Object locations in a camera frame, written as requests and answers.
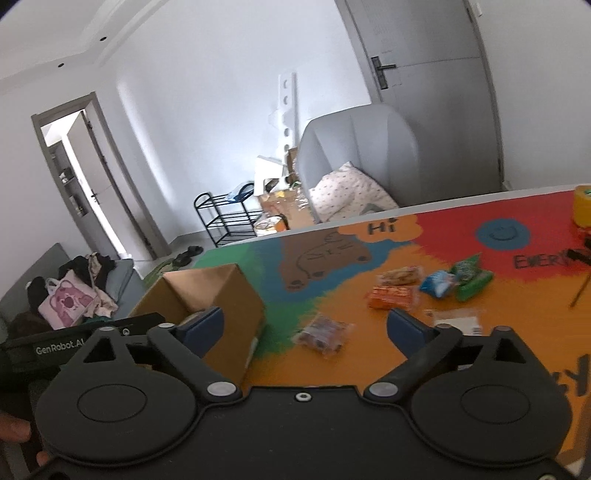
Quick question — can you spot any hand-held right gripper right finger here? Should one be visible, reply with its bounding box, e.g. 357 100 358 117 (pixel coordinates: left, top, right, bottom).
363 308 540 409

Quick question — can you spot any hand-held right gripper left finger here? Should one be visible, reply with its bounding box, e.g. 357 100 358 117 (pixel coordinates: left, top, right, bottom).
68 306 243 408

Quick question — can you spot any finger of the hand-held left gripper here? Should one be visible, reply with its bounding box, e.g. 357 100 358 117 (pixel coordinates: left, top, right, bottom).
88 312 166 335

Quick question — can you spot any orange snack packet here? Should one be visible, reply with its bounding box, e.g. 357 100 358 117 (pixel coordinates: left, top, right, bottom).
368 285 415 311

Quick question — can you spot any brown cardboard box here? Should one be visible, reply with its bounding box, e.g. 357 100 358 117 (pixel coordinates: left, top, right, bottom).
129 263 267 386

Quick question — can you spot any white packet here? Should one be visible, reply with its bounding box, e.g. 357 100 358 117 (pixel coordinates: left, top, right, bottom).
425 309 483 337

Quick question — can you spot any beige snack packet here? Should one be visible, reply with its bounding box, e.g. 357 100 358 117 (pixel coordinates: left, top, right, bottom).
376 266 423 286

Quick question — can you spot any clear packet of brown snacks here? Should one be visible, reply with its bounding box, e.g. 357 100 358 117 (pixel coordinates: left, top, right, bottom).
292 314 355 356

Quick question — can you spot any small green snack packet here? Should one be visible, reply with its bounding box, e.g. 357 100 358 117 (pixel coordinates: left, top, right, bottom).
450 254 482 278
457 270 495 303

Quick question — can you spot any person's left hand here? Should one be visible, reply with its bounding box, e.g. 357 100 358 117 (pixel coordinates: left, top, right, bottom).
0 412 51 467

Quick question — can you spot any grey sofa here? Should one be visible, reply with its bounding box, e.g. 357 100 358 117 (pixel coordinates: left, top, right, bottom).
0 243 134 342

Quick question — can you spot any green floor mat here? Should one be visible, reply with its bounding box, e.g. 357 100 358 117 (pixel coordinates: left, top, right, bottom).
143 256 195 282

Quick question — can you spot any pile of clothes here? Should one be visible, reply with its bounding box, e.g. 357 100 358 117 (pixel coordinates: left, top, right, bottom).
58 251 116 315

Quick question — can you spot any colourful printed table mat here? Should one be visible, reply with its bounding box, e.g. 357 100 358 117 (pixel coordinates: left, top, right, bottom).
190 185 591 480

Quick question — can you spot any pink tote bag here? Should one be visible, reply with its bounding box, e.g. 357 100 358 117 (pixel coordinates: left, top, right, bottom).
38 270 100 329

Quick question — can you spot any black shoe rack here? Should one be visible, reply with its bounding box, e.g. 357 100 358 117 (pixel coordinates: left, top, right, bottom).
194 182 264 247

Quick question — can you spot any clear plastic bag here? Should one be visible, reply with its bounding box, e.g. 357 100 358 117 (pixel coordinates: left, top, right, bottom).
254 216 289 237

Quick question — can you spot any open white door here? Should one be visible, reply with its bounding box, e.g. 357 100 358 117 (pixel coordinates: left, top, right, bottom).
65 113 155 259

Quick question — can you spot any white dotted pillow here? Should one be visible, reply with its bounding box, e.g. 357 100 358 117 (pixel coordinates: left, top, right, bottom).
308 161 400 224

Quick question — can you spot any white foam block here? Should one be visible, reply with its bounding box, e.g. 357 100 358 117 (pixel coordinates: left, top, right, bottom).
254 154 284 186

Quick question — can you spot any grey padded chair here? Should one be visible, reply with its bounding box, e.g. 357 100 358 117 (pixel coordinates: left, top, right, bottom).
295 104 421 222

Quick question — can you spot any yellow tape roll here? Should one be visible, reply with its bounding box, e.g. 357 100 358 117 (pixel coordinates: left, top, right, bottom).
574 185 591 227

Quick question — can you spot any grey door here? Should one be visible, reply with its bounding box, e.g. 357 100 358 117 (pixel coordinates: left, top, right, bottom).
335 0 509 192

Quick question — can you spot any white foam board with holes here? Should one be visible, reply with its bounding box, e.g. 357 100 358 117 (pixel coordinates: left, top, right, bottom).
270 71 298 162

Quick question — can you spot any black wire rack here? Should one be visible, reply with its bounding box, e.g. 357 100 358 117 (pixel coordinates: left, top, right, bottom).
568 237 591 308

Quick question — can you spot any grey door frame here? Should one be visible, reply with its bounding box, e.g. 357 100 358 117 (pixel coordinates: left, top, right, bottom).
31 91 171 261

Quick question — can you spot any black door handle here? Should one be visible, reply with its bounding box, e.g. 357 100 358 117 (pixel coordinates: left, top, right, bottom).
370 56 398 90

